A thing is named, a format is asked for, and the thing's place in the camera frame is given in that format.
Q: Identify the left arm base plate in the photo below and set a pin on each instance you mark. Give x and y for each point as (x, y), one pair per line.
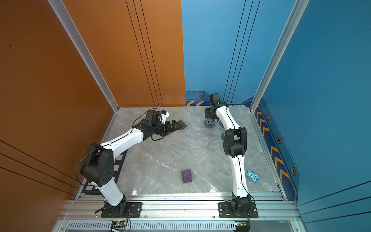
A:
(123, 210)

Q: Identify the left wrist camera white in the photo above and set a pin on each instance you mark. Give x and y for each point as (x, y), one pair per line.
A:
(164, 116)

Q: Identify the green circuit board left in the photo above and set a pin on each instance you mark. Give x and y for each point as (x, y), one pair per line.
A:
(118, 226)

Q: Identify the right aluminium corner post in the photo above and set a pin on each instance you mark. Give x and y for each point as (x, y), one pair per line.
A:
(286, 35)

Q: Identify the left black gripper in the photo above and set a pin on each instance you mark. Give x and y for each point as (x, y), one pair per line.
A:
(168, 129)

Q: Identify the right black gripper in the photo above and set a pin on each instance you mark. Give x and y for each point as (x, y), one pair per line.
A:
(206, 113)

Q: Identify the circuit board right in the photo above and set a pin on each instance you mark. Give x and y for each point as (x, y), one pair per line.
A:
(242, 226)

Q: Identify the blue cartoon sticker card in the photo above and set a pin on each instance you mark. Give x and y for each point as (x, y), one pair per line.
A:
(252, 176)

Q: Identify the aluminium front rail frame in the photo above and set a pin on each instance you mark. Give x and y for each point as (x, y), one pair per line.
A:
(192, 212)

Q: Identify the left aluminium corner post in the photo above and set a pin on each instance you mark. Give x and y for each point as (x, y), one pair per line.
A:
(67, 22)

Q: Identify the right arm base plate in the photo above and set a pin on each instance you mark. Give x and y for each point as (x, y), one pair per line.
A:
(227, 210)

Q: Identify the dark grey round phone stand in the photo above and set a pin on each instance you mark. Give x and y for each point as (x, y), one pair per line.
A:
(180, 125)

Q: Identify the purple square box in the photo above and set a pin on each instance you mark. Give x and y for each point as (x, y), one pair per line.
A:
(186, 176)

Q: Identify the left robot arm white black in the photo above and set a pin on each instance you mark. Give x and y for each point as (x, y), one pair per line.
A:
(97, 166)

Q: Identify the aluminium corner post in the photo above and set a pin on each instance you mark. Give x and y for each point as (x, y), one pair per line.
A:
(67, 22)
(286, 35)

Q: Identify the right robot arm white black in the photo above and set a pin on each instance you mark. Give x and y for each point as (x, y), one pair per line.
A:
(235, 147)

